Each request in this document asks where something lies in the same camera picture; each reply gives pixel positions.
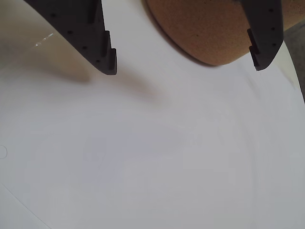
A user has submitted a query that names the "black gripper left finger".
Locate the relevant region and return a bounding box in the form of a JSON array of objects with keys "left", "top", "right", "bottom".
[{"left": 23, "top": 0, "right": 118, "bottom": 76}]

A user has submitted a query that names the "brown cylindrical pen holder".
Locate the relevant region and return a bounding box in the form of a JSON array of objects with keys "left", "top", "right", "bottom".
[{"left": 142, "top": 0, "right": 305, "bottom": 67}]

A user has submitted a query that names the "person's hand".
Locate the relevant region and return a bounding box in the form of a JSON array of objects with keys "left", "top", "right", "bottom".
[{"left": 0, "top": 25, "right": 93, "bottom": 84}]

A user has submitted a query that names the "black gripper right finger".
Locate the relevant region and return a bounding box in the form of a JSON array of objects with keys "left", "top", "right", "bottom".
[{"left": 239, "top": 0, "right": 285, "bottom": 72}]

